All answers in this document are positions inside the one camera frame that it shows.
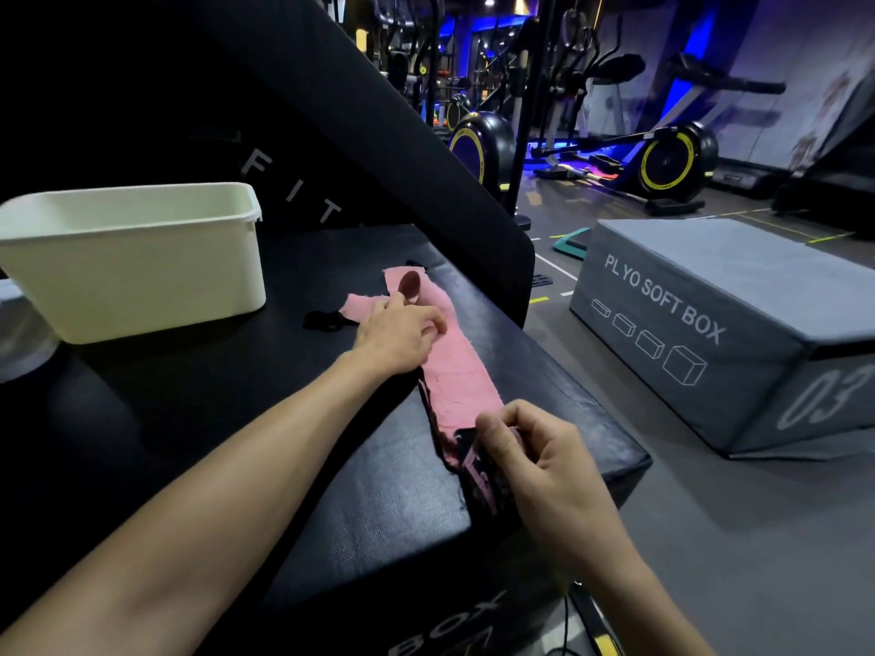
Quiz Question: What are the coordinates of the person's right hand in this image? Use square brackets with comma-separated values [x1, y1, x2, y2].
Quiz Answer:
[475, 399, 624, 575]

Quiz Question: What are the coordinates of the person's left hand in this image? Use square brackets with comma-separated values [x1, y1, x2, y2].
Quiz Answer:
[352, 291, 449, 380]

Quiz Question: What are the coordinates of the pink and black wrist wrap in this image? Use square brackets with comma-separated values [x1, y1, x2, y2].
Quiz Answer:
[340, 266, 522, 533]

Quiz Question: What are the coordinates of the person's left forearm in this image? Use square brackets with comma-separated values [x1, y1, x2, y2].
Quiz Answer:
[0, 349, 394, 656]

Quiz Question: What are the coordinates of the person's right forearm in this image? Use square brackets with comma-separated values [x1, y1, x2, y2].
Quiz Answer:
[571, 543, 719, 656]

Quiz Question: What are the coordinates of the teal step platform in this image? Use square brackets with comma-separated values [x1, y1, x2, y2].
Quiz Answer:
[551, 227, 591, 261]

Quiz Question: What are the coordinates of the black yellow-rimmed exercise bike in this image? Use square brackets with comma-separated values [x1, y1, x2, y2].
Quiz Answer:
[437, 34, 518, 199]

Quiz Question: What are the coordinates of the black soft plyo box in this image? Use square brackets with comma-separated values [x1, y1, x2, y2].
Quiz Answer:
[0, 224, 654, 656]

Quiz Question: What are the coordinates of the yellow and black device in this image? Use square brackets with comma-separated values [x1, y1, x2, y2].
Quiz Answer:
[566, 582, 624, 656]

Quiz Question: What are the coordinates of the grey soft plyo box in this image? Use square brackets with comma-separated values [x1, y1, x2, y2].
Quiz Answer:
[569, 218, 875, 460]

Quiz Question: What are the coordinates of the tall black padded box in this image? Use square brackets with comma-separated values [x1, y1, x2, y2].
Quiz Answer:
[0, 0, 536, 330]

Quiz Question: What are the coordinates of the white plastic bin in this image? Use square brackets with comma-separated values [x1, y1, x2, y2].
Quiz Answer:
[0, 182, 267, 345]

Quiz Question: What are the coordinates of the black yellow-rimmed rowing machine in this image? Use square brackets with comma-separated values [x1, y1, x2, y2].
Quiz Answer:
[532, 121, 720, 217]

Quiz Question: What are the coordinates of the black elliptical trainer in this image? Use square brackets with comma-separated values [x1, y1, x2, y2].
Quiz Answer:
[540, 8, 647, 158]

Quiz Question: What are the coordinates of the black steel rack post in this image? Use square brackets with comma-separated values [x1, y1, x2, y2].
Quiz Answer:
[504, 0, 556, 231]

